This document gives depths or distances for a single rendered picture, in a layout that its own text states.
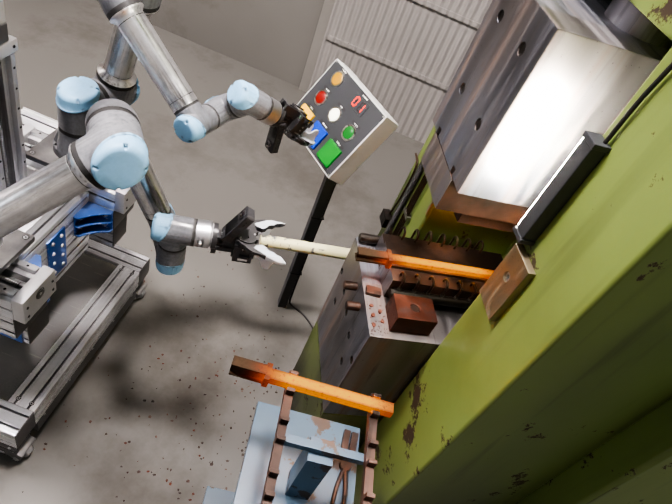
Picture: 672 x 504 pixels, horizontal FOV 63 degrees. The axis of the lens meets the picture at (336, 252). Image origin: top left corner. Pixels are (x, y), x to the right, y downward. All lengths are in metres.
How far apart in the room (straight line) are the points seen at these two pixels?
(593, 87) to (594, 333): 0.48
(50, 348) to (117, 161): 1.10
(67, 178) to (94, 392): 1.20
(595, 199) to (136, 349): 1.86
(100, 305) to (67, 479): 0.61
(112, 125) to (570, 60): 0.92
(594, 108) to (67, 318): 1.85
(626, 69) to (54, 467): 2.03
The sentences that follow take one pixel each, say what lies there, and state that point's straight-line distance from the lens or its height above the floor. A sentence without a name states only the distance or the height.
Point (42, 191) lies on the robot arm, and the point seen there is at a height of 1.16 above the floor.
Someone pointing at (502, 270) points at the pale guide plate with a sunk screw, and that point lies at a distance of 1.30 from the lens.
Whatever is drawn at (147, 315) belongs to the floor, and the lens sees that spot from 2.52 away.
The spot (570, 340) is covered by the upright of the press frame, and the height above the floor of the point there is 1.34.
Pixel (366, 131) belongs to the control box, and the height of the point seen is 1.13.
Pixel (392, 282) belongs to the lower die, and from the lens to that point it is 1.56.
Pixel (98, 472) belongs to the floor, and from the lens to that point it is 2.20.
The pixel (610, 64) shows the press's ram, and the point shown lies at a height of 1.73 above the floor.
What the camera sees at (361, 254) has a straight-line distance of 1.54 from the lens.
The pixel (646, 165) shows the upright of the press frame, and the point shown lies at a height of 1.67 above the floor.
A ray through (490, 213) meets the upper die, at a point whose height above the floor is 1.29.
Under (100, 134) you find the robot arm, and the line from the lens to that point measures 1.26.
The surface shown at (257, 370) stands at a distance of 1.29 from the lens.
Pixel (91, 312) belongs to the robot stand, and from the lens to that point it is 2.25.
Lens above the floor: 2.04
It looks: 43 degrees down
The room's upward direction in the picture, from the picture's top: 24 degrees clockwise
